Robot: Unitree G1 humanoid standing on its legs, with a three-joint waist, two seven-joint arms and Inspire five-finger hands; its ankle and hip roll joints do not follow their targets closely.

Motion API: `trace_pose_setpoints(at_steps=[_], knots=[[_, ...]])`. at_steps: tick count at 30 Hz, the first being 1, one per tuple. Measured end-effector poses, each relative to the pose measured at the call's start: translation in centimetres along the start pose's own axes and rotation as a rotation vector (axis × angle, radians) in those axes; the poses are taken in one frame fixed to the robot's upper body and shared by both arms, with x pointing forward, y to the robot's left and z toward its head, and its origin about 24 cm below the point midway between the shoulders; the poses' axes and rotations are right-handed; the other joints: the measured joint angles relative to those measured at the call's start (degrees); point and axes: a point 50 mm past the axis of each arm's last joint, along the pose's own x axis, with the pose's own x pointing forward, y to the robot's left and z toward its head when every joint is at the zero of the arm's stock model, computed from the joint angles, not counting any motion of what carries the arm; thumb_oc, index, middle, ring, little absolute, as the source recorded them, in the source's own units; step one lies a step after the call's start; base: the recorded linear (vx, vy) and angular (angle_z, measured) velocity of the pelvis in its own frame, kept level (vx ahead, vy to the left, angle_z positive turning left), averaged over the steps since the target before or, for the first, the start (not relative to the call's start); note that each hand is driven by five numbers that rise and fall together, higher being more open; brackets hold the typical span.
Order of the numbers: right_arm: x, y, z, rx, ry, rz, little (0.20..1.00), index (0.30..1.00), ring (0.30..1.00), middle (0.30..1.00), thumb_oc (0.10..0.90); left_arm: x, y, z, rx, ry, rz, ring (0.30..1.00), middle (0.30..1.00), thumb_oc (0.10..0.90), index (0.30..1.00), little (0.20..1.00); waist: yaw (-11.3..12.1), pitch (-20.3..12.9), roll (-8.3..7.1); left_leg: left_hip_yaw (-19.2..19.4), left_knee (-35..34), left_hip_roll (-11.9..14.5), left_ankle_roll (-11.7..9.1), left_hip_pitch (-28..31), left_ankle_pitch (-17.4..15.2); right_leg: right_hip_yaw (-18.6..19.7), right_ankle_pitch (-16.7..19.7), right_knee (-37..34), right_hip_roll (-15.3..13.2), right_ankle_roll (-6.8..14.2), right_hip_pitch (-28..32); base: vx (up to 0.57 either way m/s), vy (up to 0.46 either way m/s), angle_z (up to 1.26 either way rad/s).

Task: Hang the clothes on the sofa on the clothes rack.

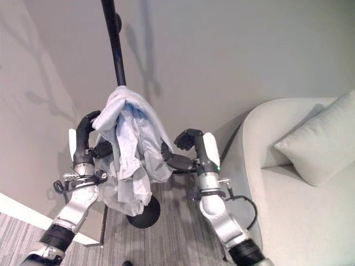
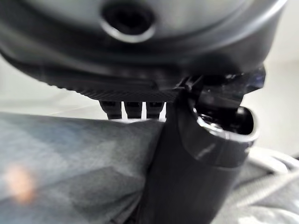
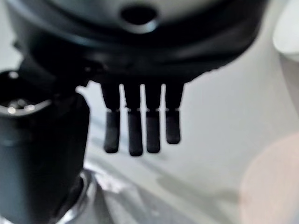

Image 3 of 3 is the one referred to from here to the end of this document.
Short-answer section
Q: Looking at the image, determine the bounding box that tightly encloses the pale pink garment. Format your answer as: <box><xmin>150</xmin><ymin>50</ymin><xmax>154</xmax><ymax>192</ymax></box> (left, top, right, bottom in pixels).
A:
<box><xmin>240</xmin><ymin>134</ymin><xmax>299</xmax><ymax>224</ymax></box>

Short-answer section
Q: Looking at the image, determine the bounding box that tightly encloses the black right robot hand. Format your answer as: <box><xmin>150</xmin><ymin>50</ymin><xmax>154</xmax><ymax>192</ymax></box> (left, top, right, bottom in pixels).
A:
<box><xmin>0</xmin><ymin>0</ymin><xmax>268</xmax><ymax>224</ymax></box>

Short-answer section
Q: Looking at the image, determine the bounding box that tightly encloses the white rounded cushion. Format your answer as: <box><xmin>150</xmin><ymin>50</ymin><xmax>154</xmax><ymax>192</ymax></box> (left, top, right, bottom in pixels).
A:
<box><xmin>271</xmin><ymin>0</ymin><xmax>299</xmax><ymax>56</ymax></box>

